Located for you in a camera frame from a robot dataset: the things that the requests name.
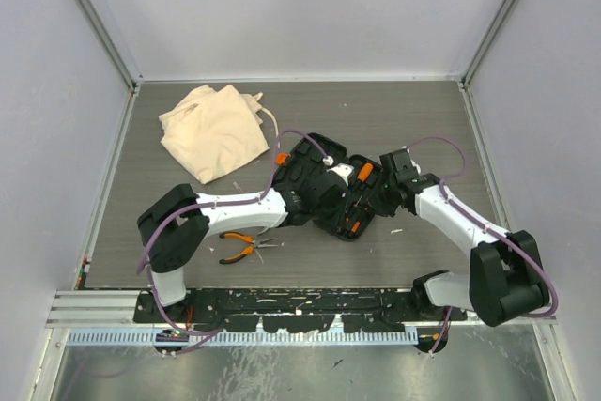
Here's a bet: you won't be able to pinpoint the black plastic tool case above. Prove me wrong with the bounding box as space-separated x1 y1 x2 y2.
271 132 382 242

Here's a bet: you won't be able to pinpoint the orange black needle-nose pliers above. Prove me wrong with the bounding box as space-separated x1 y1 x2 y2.
219 231 277 265

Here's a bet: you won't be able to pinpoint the large orange handle screwdriver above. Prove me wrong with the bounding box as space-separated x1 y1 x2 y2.
356 162 374 183

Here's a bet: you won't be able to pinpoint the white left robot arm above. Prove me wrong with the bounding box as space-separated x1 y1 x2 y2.
137 163 354 322

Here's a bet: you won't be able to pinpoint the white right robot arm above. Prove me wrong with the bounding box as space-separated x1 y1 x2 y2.
369 148 557 327

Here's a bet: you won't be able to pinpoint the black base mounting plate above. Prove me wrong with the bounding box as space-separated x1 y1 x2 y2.
164 288 445 333

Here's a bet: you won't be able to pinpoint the beige cloth bag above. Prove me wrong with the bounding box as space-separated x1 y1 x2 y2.
158 85 279 184

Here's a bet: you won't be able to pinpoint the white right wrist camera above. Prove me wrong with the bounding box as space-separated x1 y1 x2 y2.
411 160 422 175

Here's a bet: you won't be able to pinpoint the perforated cable tray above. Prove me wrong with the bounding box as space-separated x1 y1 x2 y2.
66 327 419 347

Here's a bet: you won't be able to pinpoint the aluminium front rail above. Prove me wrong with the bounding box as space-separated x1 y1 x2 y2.
45 286 558 327

